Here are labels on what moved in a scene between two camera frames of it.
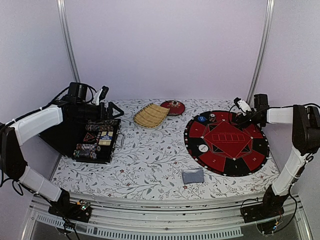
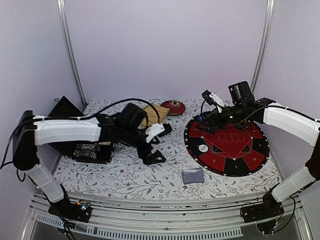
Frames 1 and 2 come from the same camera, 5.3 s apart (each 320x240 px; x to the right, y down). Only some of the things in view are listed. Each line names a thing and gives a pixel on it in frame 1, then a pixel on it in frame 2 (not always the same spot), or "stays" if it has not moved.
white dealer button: (203, 148) stays
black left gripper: (110, 110) -> (150, 160)
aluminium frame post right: (266, 37) stays
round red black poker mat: (214, 143) stays
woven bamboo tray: (151, 116) stays
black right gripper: (242, 123) -> (210, 118)
